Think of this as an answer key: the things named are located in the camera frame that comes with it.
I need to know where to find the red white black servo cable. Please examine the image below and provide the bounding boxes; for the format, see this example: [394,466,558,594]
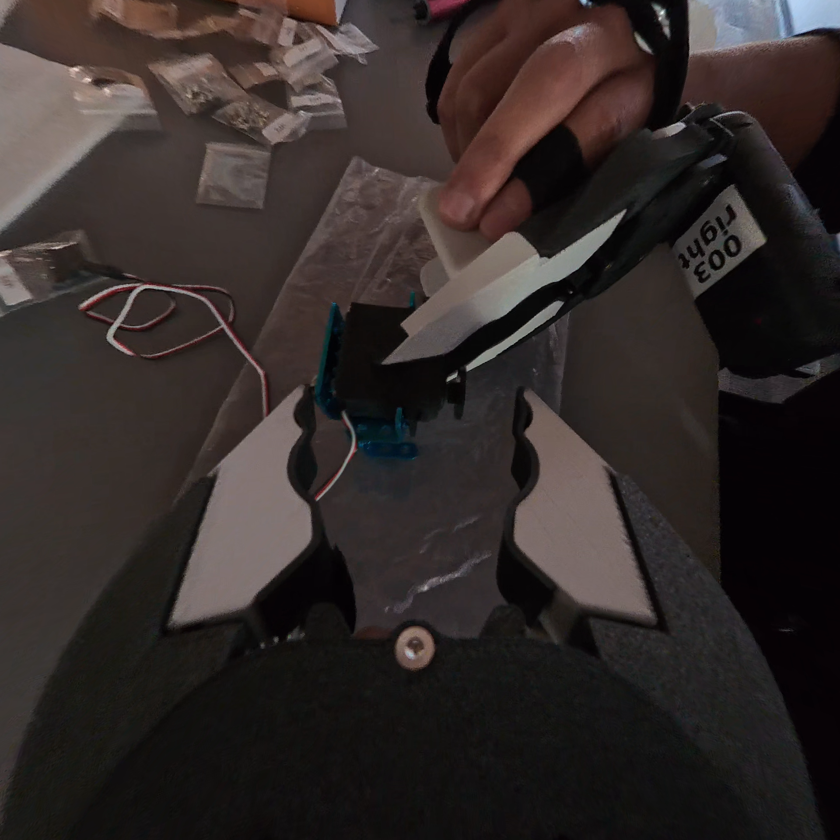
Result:
[77,262,361,505]

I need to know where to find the person's right hand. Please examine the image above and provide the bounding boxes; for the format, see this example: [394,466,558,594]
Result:
[435,0,658,232]

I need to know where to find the clear plastic bag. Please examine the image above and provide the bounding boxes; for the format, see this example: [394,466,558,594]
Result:
[190,156,572,631]

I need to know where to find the pile of small screw bags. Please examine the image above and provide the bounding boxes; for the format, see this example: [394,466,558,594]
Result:
[92,0,380,211]

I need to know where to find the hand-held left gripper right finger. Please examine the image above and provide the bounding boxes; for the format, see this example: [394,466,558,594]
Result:
[495,386,664,658]

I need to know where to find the grey desk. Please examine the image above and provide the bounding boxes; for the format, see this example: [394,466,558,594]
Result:
[0,0,723,723]

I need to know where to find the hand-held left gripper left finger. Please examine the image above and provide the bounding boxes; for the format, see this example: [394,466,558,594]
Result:
[164,385,357,643]

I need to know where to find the small bag of black parts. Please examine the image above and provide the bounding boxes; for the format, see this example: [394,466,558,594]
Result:
[0,230,96,316]

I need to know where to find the white foam sheet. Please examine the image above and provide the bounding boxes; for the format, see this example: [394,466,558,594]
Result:
[0,42,160,232]

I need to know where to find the small clear parts bag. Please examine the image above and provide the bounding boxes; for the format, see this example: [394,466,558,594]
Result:
[72,66,158,129]

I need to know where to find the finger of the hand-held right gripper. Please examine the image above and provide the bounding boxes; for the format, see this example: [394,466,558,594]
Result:
[382,212,629,365]
[458,297,580,379]

